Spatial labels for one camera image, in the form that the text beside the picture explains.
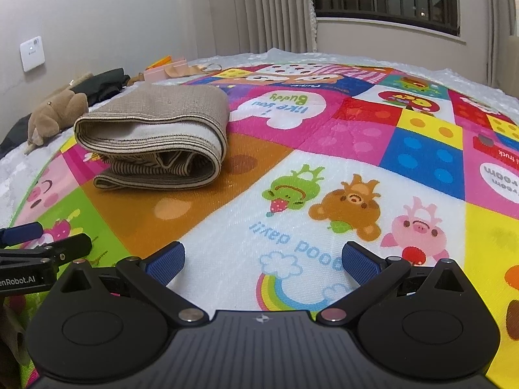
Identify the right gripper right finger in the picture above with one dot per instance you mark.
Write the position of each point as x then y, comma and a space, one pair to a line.
376, 278

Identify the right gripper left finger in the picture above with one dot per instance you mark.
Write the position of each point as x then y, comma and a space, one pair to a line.
148, 278

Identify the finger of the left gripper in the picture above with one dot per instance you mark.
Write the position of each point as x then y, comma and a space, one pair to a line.
59, 252
23, 233

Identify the beige striped knit garment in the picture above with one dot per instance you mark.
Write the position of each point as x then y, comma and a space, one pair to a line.
158, 137

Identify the colourful cartoon patchwork blanket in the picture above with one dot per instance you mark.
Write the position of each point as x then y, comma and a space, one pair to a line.
319, 155

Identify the brown teddy bear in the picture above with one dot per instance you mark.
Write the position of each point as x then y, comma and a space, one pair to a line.
53, 115

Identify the black clothing pile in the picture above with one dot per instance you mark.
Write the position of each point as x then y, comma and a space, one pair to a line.
98, 88

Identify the pink and orange boxes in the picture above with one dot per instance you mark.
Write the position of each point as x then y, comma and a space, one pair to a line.
169, 68

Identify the beige pleated curtain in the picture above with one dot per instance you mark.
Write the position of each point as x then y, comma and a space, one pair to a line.
255, 26

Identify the white wall switch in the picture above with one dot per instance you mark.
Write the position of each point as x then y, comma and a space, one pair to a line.
32, 54

